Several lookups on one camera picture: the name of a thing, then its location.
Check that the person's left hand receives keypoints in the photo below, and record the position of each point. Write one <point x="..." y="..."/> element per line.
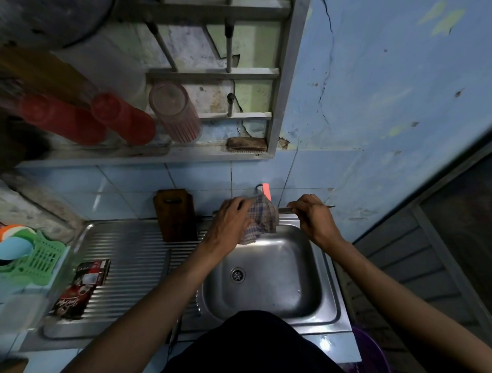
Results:
<point x="226" y="228"/>

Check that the person's right hand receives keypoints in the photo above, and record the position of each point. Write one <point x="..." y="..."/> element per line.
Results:
<point x="319" y="223"/>

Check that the checked dishcloth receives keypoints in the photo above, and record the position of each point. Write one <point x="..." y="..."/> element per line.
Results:
<point x="263" y="219"/>

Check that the small wooden cutting board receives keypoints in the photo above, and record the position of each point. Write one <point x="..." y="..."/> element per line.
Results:
<point x="175" y="217"/>

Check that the person's right forearm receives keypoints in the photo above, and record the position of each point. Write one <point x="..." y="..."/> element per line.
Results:
<point x="415" y="307"/>

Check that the person's left forearm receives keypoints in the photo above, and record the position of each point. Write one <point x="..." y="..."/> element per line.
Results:
<point x="146" y="307"/>

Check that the person's black clothing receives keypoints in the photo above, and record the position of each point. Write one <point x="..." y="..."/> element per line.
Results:
<point x="253" y="346"/>

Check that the stainless steel sink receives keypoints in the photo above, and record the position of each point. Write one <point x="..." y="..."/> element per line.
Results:
<point x="269" y="269"/>

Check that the wooden scrub brush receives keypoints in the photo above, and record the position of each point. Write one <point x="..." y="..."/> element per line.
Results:
<point x="246" y="145"/>

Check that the grey slatted wooden door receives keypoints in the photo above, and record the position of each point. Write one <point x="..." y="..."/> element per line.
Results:
<point x="403" y="276"/>

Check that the red striped drinking glass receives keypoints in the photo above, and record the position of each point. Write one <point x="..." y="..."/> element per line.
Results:
<point x="177" y="115"/>

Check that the purple plastic basket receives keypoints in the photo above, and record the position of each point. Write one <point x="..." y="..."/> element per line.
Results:
<point x="373" y="353"/>

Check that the red plastic cup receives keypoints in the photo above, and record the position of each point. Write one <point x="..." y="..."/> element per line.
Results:
<point x="125" y="121"/>
<point x="63" y="121"/>

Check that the red black sachet pack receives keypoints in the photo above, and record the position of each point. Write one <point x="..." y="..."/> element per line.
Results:
<point x="82" y="288"/>

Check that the green plastic basket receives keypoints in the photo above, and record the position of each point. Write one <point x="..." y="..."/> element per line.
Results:
<point x="46" y="261"/>

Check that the white plastic cup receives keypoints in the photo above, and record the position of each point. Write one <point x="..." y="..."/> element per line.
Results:
<point x="107" y="69"/>

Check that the light blue plastic scoop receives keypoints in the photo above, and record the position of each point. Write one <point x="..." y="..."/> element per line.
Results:
<point x="15" y="248"/>

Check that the orange plastic utensil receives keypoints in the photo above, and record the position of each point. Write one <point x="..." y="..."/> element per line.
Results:
<point x="13" y="230"/>

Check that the clear plastic container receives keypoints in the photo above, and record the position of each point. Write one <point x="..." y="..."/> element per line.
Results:
<point x="23" y="313"/>

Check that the yellow plastic cup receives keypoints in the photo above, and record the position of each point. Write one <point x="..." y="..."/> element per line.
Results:
<point x="42" y="73"/>

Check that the dark round hanging pan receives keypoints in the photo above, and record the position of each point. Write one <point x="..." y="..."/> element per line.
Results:
<point x="50" y="19"/>

